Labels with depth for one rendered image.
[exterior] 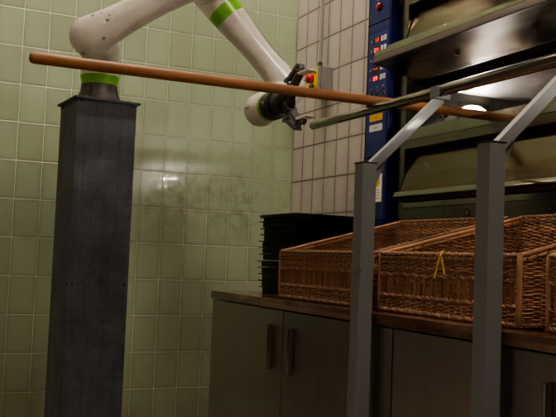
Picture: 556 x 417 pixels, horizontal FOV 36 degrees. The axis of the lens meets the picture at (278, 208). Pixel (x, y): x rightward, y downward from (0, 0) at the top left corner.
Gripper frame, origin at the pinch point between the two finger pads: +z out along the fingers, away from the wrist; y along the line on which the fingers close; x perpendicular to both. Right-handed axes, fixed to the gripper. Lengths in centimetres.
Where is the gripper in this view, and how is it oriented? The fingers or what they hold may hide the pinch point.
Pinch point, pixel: (309, 93)
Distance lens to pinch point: 251.1
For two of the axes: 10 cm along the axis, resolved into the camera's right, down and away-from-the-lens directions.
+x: -9.0, -0.6, -4.3
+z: 4.3, -0.4, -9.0
